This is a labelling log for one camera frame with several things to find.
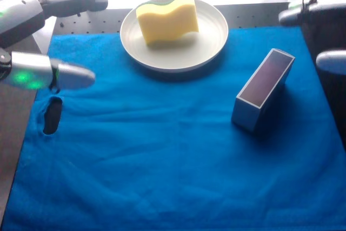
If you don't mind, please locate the blue cloth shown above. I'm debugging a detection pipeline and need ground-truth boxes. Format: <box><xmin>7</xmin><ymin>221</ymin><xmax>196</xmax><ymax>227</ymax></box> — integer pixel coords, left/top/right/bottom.
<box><xmin>0</xmin><ymin>27</ymin><xmax>346</xmax><ymax>231</ymax></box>

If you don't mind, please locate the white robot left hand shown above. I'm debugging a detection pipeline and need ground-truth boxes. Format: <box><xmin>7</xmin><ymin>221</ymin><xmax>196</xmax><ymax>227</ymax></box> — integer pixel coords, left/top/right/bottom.
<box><xmin>0</xmin><ymin>0</ymin><xmax>109</xmax><ymax>136</ymax></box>

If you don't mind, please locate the white round plate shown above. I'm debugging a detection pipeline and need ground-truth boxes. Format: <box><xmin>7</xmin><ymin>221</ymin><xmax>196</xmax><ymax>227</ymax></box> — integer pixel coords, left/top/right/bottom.
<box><xmin>119</xmin><ymin>0</ymin><xmax>229</xmax><ymax>74</ymax></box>

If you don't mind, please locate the yellow sponge with green back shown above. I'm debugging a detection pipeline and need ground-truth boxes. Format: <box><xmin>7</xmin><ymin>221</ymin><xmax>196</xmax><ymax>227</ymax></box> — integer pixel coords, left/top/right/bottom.
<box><xmin>135</xmin><ymin>0</ymin><xmax>200</xmax><ymax>45</ymax></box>

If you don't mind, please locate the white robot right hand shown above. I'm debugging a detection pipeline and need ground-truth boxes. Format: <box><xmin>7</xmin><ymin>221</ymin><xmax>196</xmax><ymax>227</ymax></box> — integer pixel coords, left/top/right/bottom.
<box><xmin>278</xmin><ymin>0</ymin><xmax>346</xmax><ymax>76</ymax></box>

